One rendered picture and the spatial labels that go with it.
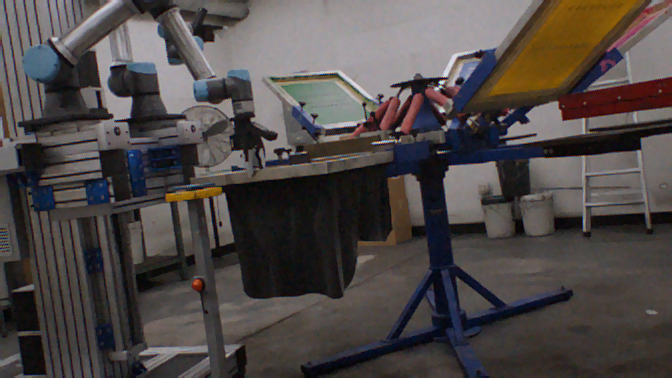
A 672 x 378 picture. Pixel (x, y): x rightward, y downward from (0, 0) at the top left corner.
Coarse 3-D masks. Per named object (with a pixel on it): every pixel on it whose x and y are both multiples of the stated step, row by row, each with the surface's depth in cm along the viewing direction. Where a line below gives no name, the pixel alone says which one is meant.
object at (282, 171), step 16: (336, 160) 226; (352, 160) 235; (368, 160) 244; (384, 160) 254; (208, 176) 246; (224, 176) 242; (240, 176) 239; (256, 176) 235; (272, 176) 232; (288, 176) 229
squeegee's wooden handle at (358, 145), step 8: (368, 136) 278; (376, 136) 276; (312, 144) 292; (320, 144) 290; (328, 144) 288; (336, 144) 286; (344, 144) 284; (352, 144) 282; (360, 144) 280; (368, 144) 278; (312, 152) 293; (320, 152) 291; (328, 152) 289; (336, 152) 287; (344, 152) 285; (352, 152) 283; (360, 152) 281
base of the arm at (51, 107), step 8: (48, 88) 240; (56, 88) 240; (64, 88) 240; (72, 88) 242; (48, 96) 241; (56, 96) 239; (64, 96) 240; (72, 96) 241; (80, 96) 245; (48, 104) 240; (56, 104) 239; (64, 104) 240; (72, 104) 240; (80, 104) 243; (48, 112) 239; (56, 112) 238; (64, 112) 239; (72, 112) 240; (80, 112) 242; (88, 112) 246
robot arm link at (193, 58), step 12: (156, 12) 242; (168, 12) 242; (168, 24) 243; (180, 24) 244; (168, 36) 246; (180, 36) 243; (192, 36) 247; (180, 48) 244; (192, 48) 244; (192, 60) 244; (204, 60) 246; (192, 72) 245; (204, 72) 245
